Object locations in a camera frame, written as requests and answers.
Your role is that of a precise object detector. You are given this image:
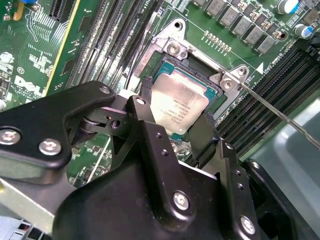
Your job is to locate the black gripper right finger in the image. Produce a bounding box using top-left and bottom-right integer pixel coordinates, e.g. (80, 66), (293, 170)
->
(188, 111), (315, 240)

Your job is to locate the silver CPU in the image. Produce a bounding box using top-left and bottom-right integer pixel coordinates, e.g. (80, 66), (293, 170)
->
(149, 63), (218, 138)

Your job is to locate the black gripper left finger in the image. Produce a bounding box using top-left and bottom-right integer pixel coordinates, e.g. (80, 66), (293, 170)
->
(0, 76), (200, 228)

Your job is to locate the thin wire locking lever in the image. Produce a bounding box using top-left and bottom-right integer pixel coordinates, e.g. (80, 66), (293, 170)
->
(237, 82), (320, 151)

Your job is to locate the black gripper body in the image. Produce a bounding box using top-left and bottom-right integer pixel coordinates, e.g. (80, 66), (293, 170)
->
(51, 158), (240, 240)

